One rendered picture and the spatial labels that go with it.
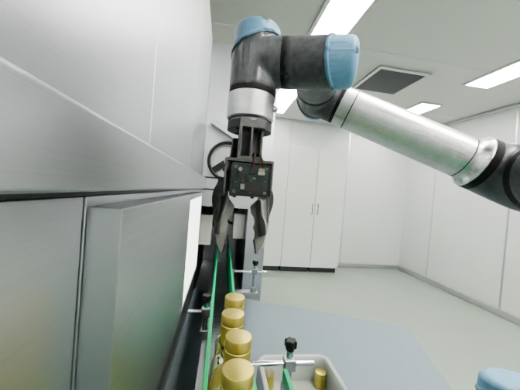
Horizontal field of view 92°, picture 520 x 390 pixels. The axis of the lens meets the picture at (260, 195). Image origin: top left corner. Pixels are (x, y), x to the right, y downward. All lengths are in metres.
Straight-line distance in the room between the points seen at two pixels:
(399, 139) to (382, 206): 5.07
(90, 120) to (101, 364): 0.22
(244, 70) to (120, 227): 0.28
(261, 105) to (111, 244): 0.27
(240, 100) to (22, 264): 0.31
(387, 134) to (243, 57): 0.29
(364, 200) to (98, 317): 5.22
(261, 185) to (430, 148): 0.32
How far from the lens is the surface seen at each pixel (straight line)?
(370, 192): 5.42
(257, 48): 0.42
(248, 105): 0.39
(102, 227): 0.27
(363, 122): 0.52
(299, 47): 0.42
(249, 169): 0.36
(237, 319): 0.40
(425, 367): 1.27
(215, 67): 1.54
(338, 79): 0.42
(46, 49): 0.23
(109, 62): 0.31
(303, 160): 4.38
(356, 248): 5.41
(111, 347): 0.30
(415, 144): 0.53
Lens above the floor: 1.35
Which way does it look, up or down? 1 degrees down
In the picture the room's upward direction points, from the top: 5 degrees clockwise
